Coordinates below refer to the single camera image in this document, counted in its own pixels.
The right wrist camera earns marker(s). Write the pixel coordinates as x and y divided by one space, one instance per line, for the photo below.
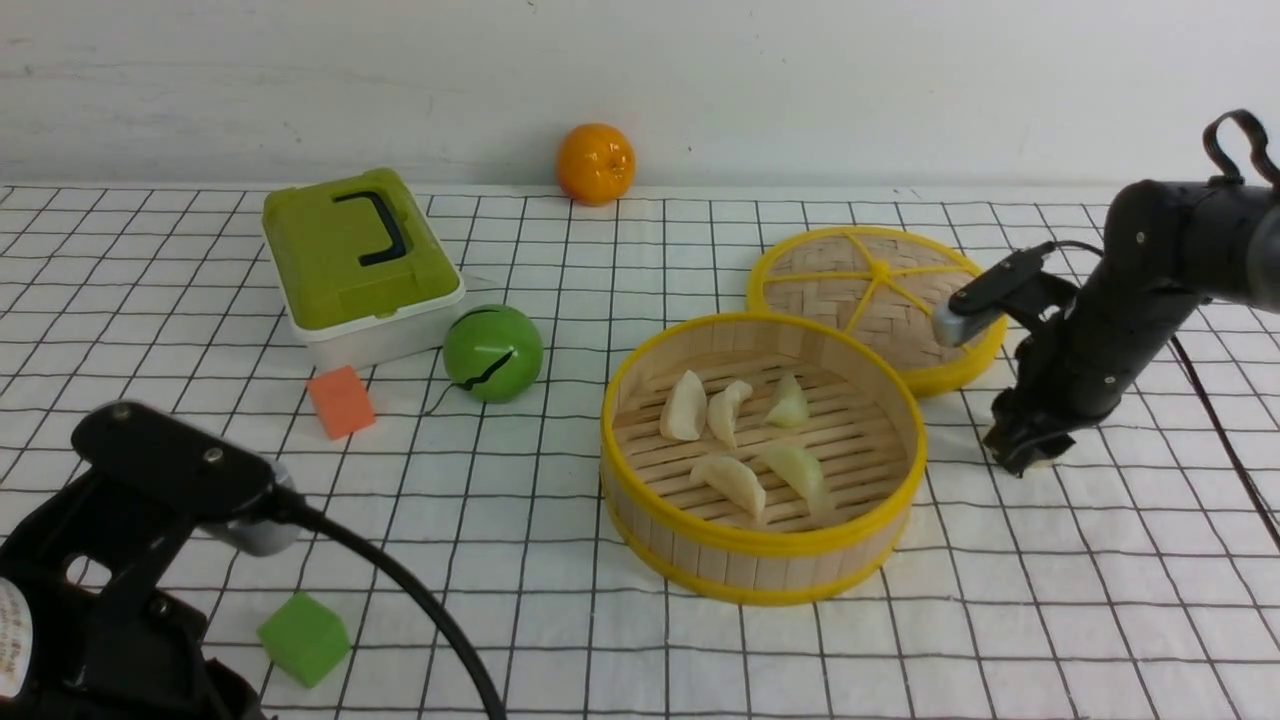
1017 287

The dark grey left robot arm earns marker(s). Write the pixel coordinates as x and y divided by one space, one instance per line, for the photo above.
107 643

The green-lidded white box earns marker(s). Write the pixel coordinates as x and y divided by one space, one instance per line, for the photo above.
364 279

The white black-grid tablecloth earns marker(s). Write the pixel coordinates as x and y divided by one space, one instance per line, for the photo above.
1132 581

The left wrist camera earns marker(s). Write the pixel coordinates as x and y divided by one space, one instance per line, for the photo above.
230 491

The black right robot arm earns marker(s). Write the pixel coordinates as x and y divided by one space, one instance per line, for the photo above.
1167 248

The yellow-rimmed woven steamer lid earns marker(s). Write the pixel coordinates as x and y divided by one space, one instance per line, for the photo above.
879 287

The yellow-rimmed bamboo steamer tray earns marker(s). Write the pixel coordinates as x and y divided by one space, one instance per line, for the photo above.
865 427

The white pleated dumpling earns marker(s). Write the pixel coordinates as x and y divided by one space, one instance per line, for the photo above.
734 480

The greenish dumpling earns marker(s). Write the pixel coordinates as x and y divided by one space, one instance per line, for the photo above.
789 408

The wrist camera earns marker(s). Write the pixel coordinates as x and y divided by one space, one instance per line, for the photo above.
230 491
1017 287

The orange fruit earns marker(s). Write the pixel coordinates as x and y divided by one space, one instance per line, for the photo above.
595 164

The orange foam cube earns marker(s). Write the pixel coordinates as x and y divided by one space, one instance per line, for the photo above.
341 403

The cream pleated dumpling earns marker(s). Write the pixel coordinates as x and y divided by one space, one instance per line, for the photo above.
684 413

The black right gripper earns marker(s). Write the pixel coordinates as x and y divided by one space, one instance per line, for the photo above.
1071 375

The green round ball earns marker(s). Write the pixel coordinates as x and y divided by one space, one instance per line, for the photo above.
493 352

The green foam cube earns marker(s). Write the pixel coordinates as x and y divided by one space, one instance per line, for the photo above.
305 639

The pale yellow-green dumpling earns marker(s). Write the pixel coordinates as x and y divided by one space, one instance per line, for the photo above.
802 472

